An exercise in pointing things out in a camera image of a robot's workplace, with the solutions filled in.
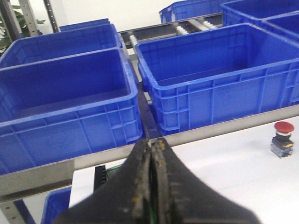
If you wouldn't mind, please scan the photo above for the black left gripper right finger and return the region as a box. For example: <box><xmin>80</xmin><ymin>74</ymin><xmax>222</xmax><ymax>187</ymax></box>
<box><xmin>151</xmin><ymin>138</ymin><xmax>260</xmax><ymax>224</ymax></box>

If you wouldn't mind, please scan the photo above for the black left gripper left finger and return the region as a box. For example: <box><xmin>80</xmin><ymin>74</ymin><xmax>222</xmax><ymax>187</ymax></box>
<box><xmin>54</xmin><ymin>139</ymin><xmax>151</xmax><ymax>224</ymax></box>

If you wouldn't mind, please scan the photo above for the green circuit board in rack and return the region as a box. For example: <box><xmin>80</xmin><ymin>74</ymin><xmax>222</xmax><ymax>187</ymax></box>
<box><xmin>106</xmin><ymin>165</ymin><xmax>121</xmax><ymax>180</ymax></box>

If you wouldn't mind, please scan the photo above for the black slotted board rack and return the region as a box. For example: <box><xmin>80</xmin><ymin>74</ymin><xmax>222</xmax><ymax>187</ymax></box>
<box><xmin>93</xmin><ymin>165</ymin><xmax>107</xmax><ymax>191</ymax></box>

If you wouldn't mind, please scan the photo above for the lower blue crate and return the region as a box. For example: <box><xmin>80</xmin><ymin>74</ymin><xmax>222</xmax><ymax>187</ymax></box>
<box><xmin>41</xmin><ymin>187</ymin><xmax>71</xmax><ymax>224</ymax></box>

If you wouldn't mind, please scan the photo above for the blue crate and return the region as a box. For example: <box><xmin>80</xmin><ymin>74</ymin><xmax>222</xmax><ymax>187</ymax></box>
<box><xmin>0</xmin><ymin>24</ymin><xmax>122</xmax><ymax>68</ymax></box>
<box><xmin>0</xmin><ymin>49</ymin><xmax>143</xmax><ymax>175</ymax></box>
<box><xmin>41</xmin><ymin>187</ymin><xmax>71</xmax><ymax>224</ymax></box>
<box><xmin>135</xmin><ymin>23</ymin><xmax>299</xmax><ymax>135</ymax></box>
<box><xmin>159</xmin><ymin>0</ymin><xmax>228</xmax><ymax>23</ymax></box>
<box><xmin>221</xmin><ymin>0</ymin><xmax>299</xmax><ymax>43</ymax></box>

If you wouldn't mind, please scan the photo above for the red emergency stop button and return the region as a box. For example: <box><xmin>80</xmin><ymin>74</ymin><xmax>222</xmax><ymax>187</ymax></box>
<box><xmin>271</xmin><ymin>121</ymin><xmax>295</xmax><ymax>158</ymax></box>

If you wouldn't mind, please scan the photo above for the front left blue crate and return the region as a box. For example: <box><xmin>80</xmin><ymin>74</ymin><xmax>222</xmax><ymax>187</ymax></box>
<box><xmin>0</xmin><ymin>49</ymin><xmax>143</xmax><ymax>175</ymax></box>

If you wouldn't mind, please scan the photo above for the centre blue crate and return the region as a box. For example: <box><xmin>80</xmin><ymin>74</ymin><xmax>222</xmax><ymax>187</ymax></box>
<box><xmin>135</xmin><ymin>23</ymin><xmax>299</xmax><ymax>135</ymax></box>

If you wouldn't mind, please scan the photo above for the rear left blue crate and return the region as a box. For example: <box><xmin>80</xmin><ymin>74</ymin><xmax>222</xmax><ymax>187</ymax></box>
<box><xmin>0</xmin><ymin>24</ymin><xmax>122</xmax><ymax>68</ymax></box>

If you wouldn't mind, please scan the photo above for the rear right blue crate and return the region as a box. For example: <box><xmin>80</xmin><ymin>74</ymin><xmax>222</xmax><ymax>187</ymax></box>
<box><xmin>159</xmin><ymin>0</ymin><xmax>228</xmax><ymax>23</ymax></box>

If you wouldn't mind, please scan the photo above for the green potted plant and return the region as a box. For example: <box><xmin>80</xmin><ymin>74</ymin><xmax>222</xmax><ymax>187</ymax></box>
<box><xmin>0</xmin><ymin>0</ymin><xmax>45</xmax><ymax>55</ymax></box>

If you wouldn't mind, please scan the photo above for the front right blue crate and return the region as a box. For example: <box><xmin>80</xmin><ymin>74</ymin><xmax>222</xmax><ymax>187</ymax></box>
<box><xmin>221</xmin><ymin>0</ymin><xmax>299</xmax><ymax>43</ymax></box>

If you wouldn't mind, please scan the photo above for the perforated steel rack upright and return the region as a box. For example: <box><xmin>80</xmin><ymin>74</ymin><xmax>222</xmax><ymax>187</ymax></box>
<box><xmin>18</xmin><ymin>0</ymin><xmax>39</xmax><ymax>36</ymax></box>

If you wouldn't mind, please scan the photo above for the steel shelf front rail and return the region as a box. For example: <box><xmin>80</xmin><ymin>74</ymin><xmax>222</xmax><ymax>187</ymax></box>
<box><xmin>0</xmin><ymin>104</ymin><xmax>299</xmax><ymax>203</ymax></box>

